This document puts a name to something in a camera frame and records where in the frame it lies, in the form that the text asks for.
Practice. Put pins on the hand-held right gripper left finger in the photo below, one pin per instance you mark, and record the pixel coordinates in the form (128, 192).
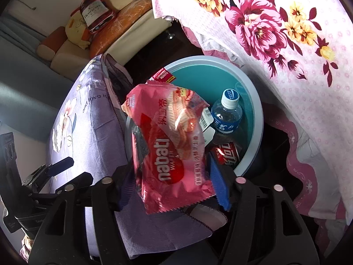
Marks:
(125, 189)

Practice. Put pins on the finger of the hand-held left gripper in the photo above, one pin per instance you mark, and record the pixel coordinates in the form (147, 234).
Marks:
(80, 180)
(62, 165)

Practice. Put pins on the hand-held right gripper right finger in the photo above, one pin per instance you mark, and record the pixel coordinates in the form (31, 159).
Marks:
(219, 182)

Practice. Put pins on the red cola can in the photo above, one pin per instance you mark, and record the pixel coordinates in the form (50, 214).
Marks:
(229, 154)

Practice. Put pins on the red wafer packet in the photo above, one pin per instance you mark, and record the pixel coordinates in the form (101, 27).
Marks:
(171, 157)

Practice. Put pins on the clear water bottle blue label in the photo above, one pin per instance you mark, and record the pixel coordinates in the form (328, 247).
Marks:
(224, 116)

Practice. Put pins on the teal plastic bin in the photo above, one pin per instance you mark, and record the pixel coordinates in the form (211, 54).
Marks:
(198, 74)

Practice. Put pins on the purple floral cushion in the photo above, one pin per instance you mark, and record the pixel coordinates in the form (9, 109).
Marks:
(91, 132)

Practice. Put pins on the grey blue sofa cover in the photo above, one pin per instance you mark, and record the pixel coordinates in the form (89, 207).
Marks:
(27, 88)

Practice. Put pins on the white sofa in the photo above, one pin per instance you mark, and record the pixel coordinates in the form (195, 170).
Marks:
(69, 52)

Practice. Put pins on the pink floral blanket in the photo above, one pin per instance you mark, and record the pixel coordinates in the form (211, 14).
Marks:
(289, 74)

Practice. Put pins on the yellow plush pillow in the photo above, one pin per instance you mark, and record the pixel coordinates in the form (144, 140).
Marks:
(77, 31)

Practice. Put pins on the orange leather cushion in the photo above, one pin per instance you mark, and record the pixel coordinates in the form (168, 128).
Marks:
(124, 19)

